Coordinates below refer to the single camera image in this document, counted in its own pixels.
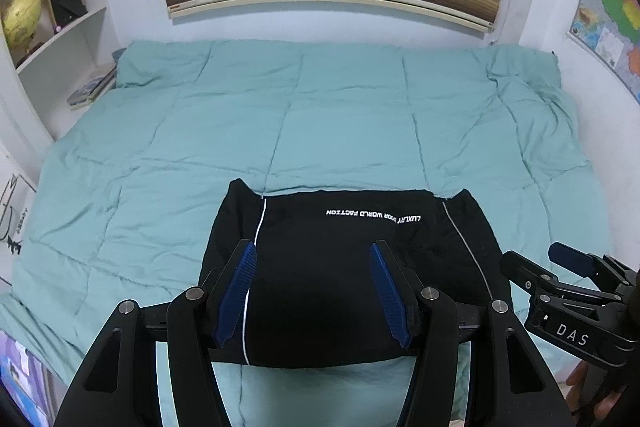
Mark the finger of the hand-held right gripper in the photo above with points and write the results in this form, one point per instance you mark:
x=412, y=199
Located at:
x=530, y=269
x=572, y=259

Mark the black box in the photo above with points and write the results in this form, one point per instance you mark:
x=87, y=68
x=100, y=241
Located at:
x=65, y=4

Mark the mint green quilted blanket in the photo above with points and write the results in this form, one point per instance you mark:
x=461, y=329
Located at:
x=200, y=132

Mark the black line wall drawing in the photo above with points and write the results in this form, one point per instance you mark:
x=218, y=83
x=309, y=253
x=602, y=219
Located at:
x=12, y=212

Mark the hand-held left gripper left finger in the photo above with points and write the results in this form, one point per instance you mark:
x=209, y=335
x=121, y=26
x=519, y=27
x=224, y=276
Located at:
x=235, y=292

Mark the purple printed sheet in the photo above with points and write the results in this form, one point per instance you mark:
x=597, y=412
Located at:
x=22, y=382

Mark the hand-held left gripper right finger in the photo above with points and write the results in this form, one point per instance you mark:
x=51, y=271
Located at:
x=391, y=292

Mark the yellow globe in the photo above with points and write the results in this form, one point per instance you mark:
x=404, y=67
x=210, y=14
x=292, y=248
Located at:
x=21, y=19

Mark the person's right hand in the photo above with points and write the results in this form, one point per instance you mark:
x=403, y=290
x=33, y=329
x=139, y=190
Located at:
x=580, y=384

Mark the black hooded jacket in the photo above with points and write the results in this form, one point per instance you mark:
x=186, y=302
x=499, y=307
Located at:
x=325, y=267

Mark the stack of flat books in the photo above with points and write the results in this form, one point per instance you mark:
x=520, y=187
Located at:
x=92, y=87

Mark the colourful wall map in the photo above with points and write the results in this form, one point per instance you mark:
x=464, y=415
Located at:
x=612, y=22

